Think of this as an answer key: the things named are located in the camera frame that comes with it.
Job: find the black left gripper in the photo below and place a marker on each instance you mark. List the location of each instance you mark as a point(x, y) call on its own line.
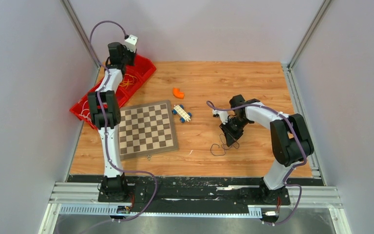
point(133, 55)

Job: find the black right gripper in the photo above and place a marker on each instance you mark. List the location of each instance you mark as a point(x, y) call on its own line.
point(230, 137)

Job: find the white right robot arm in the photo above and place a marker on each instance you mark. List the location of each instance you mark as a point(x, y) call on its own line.
point(290, 140)

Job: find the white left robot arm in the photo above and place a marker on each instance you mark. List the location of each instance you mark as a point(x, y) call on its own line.
point(106, 117)

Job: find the orange pipe elbow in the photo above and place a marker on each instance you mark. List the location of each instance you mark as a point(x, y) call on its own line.
point(178, 93)

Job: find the red plastic bin tray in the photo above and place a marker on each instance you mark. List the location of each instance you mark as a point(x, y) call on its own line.
point(133, 80)

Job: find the white blue toy car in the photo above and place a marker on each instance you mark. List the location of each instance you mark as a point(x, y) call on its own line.
point(180, 111)

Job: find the wooden chessboard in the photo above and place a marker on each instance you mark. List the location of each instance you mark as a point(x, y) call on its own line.
point(147, 129)

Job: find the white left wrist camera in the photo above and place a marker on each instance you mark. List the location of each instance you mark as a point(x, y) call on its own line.
point(130, 43)

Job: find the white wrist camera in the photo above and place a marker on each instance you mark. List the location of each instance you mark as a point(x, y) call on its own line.
point(130, 43)
point(222, 115)

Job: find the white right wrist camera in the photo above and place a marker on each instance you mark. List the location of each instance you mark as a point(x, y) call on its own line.
point(222, 115)

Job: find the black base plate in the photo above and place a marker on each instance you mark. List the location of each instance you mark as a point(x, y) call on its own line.
point(181, 194)

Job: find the aluminium frame rail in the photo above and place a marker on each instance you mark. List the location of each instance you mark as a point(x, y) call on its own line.
point(79, 198)

